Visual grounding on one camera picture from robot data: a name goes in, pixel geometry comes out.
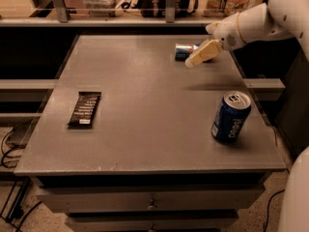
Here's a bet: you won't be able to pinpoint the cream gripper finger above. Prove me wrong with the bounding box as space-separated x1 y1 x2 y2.
206 21 221 35
184 40 222 69

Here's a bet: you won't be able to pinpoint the black RXBAR chocolate bar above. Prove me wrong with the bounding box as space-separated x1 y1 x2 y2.
68 92 101 127

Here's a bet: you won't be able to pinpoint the black cable on floor right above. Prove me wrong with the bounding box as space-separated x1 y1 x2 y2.
262 188 286 232

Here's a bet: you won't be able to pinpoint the black cables on floor left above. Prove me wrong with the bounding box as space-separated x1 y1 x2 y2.
0 118 42 232

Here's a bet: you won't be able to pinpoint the grey drawer cabinet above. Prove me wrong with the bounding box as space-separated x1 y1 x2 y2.
15 36 285 232

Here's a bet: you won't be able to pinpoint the upper drawer knob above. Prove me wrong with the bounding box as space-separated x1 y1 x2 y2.
147 203 156 211

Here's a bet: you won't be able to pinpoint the black backpack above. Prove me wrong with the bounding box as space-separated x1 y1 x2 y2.
136 0 199 17

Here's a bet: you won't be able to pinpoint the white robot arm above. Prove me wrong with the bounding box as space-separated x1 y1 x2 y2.
185 0 309 232

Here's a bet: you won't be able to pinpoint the blue Pepsi can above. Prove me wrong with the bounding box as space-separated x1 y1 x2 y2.
211 91 251 143

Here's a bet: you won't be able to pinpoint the grey metal railing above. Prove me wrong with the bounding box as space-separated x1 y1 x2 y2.
0 0 221 28

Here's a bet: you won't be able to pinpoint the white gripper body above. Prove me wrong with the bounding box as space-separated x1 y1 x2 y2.
212 14 245 51

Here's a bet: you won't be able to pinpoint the Red Bull can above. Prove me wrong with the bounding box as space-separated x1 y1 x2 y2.
175 43 199 61

